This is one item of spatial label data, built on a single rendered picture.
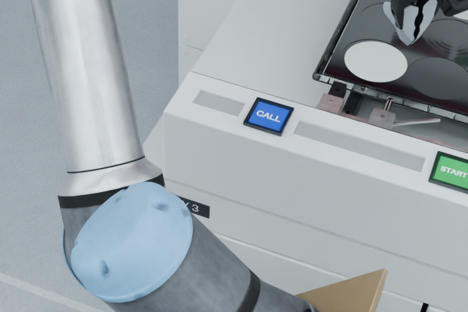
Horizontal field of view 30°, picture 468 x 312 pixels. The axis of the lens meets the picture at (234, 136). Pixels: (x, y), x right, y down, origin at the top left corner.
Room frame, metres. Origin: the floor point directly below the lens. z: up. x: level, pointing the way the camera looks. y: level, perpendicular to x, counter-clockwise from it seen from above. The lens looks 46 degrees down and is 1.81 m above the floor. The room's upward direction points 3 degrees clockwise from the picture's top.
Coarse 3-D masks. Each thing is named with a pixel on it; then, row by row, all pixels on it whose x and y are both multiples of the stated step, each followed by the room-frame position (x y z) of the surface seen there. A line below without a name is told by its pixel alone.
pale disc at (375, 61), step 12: (360, 48) 1.10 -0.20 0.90; (372, 48) 1.11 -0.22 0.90; (384, 48) 1.11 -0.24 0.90; (348, 60) 1.07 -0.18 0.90; (360, 60) 1.07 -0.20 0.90; (372, 60) 1.08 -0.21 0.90; (384, 60) 1.08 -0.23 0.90; (396, 60) 1.08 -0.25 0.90; (360, 72) 1.04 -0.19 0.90; (372, 72) 1.04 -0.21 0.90; (384, 72) 1.05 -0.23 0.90; (396, 72) 1.05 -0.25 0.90
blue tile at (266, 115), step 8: (264, 104) 0.89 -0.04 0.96; (256, 112) 0.87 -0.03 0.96; (264, 112) 0.87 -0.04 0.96; (272, 112) 0.88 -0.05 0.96; (280, 112) 0.88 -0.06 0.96; (288, 112) 0.88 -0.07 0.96; (256, 120) 0.86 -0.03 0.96; (264, 120) 0.86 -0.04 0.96; (272, 120) 0.86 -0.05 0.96; (280, 120) 0.86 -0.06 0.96; (272, 128) 0.84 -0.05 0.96; (280, 128) 0.85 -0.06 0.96
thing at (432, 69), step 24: (360, 0) 1.23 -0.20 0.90; (384, 0) 1.24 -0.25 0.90; (360, 24) 1.17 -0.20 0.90; (384, 24) 1.17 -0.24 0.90; (432, 24) 1.18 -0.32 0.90; (456, 24) 1.18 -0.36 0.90; (336, 48) 1.10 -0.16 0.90; (408, 48) 1.11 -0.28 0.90; (432, 48) 1.12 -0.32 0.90; (456, 48) 1.12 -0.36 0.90; (336, 72) 1.04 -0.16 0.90; (408, 72) 1.05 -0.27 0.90; (432, 72) 1.06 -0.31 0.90; (456, 72) 1.06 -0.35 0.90; (408, 96) 1.00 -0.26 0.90; (432, 96) 1.00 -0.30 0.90; (456, 96) 1.00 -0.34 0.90
